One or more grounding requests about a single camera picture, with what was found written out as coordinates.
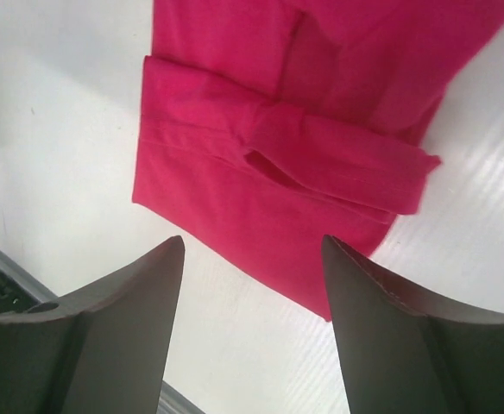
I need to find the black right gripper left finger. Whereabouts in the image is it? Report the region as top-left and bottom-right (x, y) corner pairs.
(0, 235), (186, 414)

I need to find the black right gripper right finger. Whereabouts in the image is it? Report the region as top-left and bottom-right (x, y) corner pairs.
(322, 236), (504, 413)

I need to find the pink t shirt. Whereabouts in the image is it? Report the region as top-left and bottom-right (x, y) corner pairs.
(133, 1), (504, 319)

